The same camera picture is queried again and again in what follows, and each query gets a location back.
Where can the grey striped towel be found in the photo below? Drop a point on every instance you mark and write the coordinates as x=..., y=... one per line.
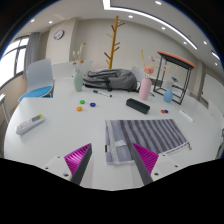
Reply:
x=150, y=135

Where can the black and white marker pen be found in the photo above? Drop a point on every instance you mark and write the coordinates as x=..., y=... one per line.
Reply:
x=101, y=93

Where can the orange round magnet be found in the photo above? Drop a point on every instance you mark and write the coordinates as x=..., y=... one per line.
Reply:
x=79, y=109

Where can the wooden tree coat rack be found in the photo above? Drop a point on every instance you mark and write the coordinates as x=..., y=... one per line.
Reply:
x=114, y=43

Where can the black rectangular box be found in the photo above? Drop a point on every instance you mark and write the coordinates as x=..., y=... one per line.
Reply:
x=137, y=105

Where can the grey backpack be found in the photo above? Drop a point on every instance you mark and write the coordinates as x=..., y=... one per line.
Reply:
x=116, y=78

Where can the blue vase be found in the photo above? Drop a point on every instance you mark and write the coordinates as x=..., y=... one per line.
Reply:
x=168, y=96

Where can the white chair with blue cushion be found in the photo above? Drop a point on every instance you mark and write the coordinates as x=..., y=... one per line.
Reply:
x=38, y=76

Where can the round wall clock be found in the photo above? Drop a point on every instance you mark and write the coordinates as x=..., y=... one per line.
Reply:
x=58, y=34

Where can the window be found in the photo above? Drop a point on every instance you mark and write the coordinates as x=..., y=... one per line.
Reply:
x=8, y=63

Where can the long ceiling light strip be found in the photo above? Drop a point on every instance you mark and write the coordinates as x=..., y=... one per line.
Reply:
x=146, y=15

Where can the white remote control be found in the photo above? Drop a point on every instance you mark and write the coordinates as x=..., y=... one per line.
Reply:
x=30, y=124

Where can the black-framed orange-topped side table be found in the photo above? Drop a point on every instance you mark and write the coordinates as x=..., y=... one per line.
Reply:
x=176, y=58

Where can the grey curtain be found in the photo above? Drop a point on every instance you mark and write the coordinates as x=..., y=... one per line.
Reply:
x=31, y=53

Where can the beige dried flowers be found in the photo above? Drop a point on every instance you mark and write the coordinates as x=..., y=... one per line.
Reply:
x=78, y=58

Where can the pink vase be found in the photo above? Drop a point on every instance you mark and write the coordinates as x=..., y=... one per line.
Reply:
x=145, y=89

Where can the thin dried flower stems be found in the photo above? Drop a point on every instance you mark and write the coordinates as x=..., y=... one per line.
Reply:
x=174, y=78

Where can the pink flower bouquet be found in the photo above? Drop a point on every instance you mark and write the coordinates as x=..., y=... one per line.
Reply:
x=148, y=70

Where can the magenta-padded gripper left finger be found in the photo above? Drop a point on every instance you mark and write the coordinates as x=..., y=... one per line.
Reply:
x=76, y=161

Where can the green vase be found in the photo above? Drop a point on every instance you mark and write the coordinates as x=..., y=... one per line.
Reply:
x=78, y=82

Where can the recessed ceiling spotlights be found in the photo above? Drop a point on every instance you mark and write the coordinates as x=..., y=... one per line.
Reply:
x=130, y=16

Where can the blue round magnet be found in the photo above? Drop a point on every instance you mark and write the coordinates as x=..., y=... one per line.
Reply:
x=166, y=111
x=92, y=104

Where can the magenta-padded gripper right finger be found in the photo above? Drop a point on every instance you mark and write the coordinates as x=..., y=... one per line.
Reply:
x=146, y=161

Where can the green round magnet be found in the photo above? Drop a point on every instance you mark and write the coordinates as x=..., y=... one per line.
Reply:
x=82, y=102

